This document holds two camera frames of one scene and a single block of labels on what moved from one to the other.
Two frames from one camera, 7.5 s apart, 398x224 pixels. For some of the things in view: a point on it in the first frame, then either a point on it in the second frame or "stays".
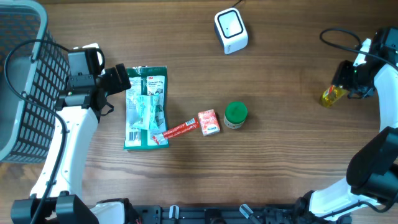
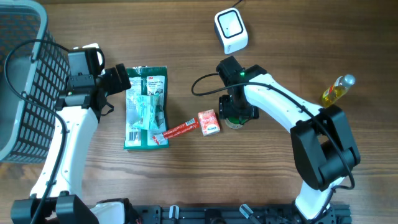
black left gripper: [114, 85] stays
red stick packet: [185, 127] stays
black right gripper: [339, 78] -> [224, 109]
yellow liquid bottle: [332, 94] stays
